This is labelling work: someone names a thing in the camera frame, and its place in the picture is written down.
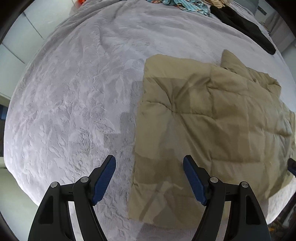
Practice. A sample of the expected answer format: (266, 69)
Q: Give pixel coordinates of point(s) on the lavender fleece bed blanket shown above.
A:
(77, 99)

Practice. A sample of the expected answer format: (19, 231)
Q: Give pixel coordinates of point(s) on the grey pillow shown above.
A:
(251, 5)

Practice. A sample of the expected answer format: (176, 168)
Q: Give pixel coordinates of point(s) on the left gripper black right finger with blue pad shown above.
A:
(246, 220)

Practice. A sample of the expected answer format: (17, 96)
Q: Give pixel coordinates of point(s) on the beige striped knit garment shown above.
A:
(218, 3)

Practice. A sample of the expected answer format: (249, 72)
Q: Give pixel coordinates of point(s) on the blue cartoon print pajamas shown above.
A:
(185, 5)

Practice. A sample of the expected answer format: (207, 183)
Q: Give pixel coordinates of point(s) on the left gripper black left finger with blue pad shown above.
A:
(52, 220)

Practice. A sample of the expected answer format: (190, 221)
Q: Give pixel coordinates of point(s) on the tan puffer jacket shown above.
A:
(229, 118)

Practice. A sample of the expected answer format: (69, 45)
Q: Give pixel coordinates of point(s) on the white wardrobe doors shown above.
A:
(26, 36)

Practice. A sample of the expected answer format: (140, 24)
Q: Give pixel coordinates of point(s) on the black garment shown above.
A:
(231, 18)

